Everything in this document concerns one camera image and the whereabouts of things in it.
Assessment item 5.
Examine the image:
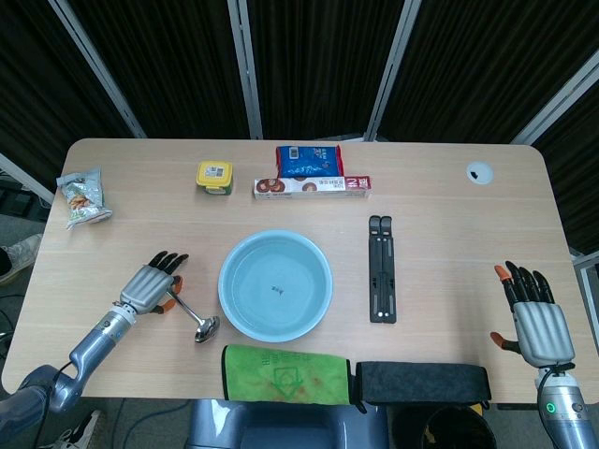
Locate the yellow lidded container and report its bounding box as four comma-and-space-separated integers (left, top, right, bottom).
195, 160, 235, 196

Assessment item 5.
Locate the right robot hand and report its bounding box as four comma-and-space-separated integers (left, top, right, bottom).
489, 260, 576, 370

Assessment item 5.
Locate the white cable grommet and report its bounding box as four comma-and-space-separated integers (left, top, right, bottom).
465, 161, 495, 185

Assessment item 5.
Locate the blue snack packet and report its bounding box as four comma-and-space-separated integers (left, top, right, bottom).
274, 144, 345, 180

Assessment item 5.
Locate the black waste bin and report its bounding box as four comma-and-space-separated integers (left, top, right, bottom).
420, 404, 497, 449

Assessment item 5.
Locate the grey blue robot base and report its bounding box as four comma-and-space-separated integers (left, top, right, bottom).
185, 398, 390, 449

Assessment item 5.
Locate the silver snack bag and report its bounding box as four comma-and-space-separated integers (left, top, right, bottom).
55, 167, 114, 231

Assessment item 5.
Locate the red white cookie box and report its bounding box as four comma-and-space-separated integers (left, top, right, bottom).
253, 175, 374, 201

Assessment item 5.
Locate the black folding stand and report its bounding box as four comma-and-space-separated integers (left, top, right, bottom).
367, 214, 399, 325

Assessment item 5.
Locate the green microfiber cloth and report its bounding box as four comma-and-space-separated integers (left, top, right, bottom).
221, 344, 352, 406

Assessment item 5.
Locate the dark grey felt pouch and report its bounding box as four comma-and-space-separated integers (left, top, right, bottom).
350, 360, 492, 413

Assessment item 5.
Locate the grey shoe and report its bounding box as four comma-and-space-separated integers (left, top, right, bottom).
0, 233, 44, 285

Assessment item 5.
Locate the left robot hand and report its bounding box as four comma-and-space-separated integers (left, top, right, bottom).
114, 251, 190, 315

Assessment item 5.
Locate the light blue bowl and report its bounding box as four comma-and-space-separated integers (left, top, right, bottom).
217, 228, 335, 342

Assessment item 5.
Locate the metal ladle black handle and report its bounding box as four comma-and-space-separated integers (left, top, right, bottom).
167, 288, 221, 344

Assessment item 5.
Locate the white sneaker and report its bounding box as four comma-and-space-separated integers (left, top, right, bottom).
49, 409, 107, 449

